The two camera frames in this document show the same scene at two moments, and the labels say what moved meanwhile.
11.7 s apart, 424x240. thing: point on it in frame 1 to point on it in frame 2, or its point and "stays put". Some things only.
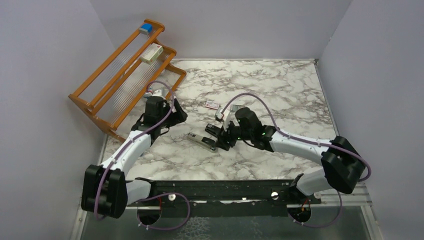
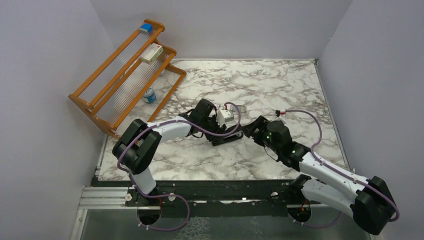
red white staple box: x=212 y=104 stays put
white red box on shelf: x=152 y=53 stays put
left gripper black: x=180 y=116 to x=218 y=129
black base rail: x=223 y=198 stays put
